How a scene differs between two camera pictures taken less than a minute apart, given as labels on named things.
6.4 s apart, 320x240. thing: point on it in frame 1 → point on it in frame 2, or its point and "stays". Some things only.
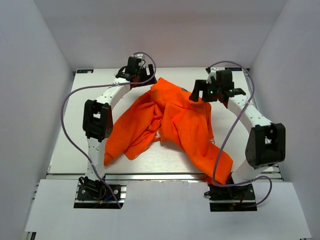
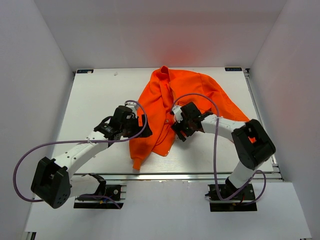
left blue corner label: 84,71 stays
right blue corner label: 233,69 stays
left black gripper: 149,78 → 135,120
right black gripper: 199,86 → 177,129
